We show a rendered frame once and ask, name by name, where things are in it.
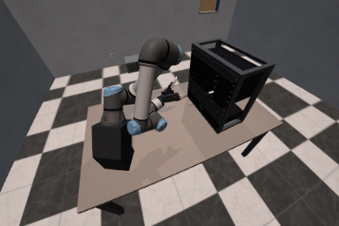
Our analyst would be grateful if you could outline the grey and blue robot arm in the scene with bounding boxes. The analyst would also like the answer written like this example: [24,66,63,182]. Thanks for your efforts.
[101,37,183,135]

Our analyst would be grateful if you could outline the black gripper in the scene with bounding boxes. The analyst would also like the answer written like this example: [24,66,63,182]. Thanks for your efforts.
[157,76,187,106]

